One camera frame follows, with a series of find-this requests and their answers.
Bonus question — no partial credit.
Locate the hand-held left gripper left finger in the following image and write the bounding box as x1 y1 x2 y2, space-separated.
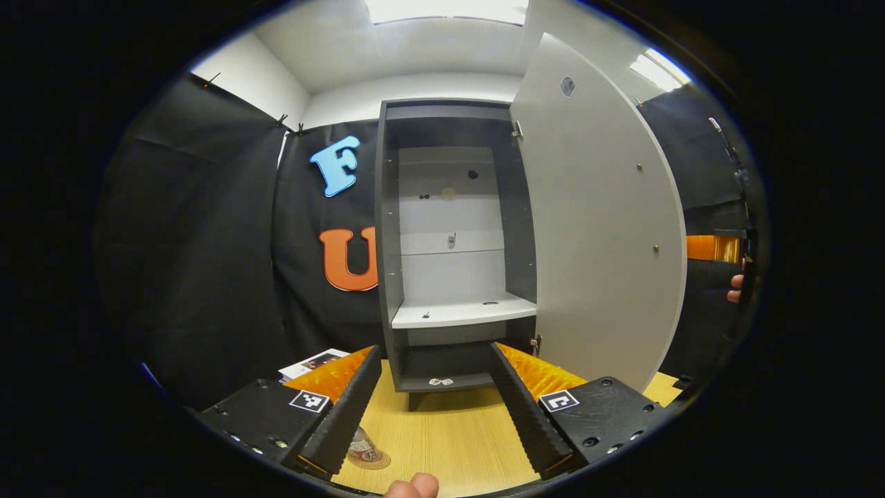
197 344 383 480

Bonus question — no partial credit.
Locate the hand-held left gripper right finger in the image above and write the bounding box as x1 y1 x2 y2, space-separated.
489 341 668 481

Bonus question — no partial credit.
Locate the small glass bottle red label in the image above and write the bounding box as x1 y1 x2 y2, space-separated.
347 425 378 463

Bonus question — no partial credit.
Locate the round brown coaster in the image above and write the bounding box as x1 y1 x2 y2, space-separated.
346 443 392 471

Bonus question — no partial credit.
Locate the beige cabinet door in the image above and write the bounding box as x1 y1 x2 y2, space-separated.
510 33 689 394

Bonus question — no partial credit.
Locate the dark grey cabinet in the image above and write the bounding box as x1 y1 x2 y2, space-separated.
373 99 541 412

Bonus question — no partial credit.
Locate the white printed booklet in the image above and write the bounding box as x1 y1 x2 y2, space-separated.
279 348 351 382

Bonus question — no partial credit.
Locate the ceiling light panel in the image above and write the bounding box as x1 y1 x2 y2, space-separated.
364 0 530 26
629 48 692 93

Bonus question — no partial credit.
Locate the black backdrop cloth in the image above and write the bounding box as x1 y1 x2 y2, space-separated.
93 69 768 409

